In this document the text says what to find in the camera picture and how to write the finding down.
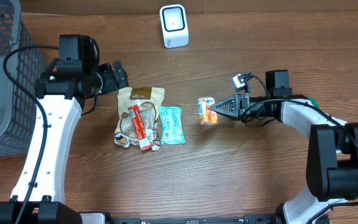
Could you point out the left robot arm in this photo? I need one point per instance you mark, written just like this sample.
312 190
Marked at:
60 93

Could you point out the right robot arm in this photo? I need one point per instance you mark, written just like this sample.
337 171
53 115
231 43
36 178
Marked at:
332 160

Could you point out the green lid small jar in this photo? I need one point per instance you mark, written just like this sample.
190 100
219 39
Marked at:
314 102

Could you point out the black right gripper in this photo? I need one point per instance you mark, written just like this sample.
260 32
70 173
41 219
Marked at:
244 103

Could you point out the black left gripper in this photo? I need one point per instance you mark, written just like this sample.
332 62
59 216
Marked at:
111 79

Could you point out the beige brown snack bag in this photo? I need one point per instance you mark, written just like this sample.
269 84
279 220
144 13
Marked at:
145 102

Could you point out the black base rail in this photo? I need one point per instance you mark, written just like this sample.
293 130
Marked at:
185 221

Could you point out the teal snack packet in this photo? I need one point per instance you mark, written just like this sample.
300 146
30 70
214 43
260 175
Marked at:
172 130

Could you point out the orange small snack packet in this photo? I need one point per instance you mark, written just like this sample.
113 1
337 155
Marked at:
207 115

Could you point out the grey plastic mesh basket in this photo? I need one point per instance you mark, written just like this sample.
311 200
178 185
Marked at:
17 110

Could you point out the red stick snack packet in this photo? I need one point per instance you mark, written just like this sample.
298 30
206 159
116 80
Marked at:
138 127

